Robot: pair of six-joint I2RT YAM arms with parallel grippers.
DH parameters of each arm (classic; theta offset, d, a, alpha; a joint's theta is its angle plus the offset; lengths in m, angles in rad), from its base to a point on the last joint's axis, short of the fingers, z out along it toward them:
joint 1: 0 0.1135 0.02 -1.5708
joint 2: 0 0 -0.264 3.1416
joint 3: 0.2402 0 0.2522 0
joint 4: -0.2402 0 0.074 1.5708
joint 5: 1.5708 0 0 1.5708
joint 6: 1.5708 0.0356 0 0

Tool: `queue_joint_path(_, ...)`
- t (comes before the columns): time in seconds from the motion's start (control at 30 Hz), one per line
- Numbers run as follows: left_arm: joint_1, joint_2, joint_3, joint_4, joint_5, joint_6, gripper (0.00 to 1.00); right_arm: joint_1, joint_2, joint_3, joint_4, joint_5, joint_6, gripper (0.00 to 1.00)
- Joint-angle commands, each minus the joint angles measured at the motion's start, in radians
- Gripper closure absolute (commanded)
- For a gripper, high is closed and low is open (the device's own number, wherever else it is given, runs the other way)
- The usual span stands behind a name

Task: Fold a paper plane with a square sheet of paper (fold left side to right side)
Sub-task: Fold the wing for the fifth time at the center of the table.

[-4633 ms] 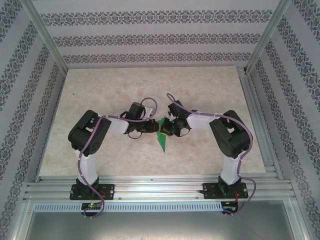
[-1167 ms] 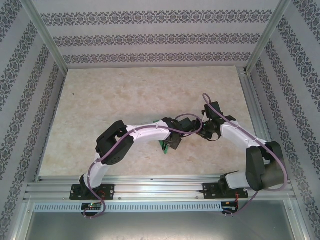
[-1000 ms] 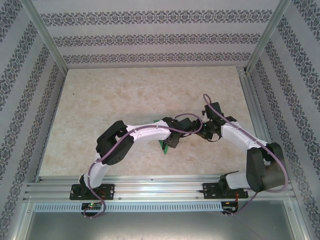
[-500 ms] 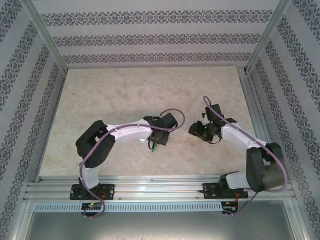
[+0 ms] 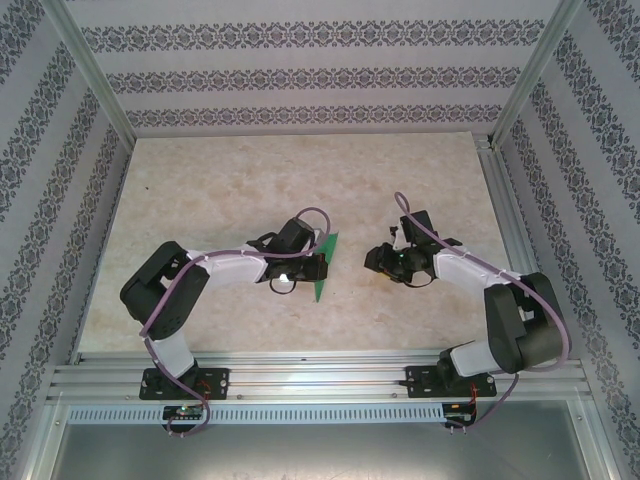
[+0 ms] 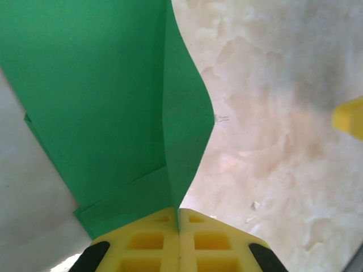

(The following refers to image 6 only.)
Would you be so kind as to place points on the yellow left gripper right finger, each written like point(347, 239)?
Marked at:
point(210, 249)

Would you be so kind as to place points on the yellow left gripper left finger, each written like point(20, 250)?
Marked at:
point(147, 249)

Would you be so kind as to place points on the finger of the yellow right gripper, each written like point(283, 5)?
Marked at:
point(351, 119)

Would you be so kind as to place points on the green paper sheet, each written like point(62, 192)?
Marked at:
point(99, 99)

